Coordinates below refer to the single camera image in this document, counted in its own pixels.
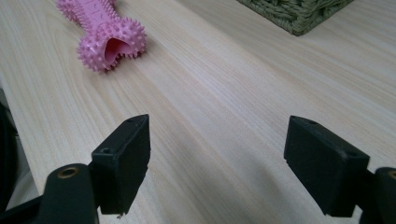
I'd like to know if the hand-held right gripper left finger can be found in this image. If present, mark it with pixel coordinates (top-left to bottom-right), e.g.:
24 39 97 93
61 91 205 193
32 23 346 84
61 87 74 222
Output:
89 113 152 216

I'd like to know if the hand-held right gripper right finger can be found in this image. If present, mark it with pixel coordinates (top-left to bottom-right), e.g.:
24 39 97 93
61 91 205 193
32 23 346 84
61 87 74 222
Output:
283 115 375 218

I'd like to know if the pink spiky bone toy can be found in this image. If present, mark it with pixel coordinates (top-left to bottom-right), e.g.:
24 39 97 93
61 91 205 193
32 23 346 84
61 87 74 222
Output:
55 0 149 74

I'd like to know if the green woven basket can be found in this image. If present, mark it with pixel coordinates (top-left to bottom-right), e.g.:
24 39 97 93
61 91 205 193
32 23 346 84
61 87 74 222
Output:
235 0 356 37

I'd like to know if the black object beside table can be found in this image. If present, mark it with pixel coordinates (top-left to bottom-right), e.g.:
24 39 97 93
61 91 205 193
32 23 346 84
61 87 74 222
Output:
0 101 19 214

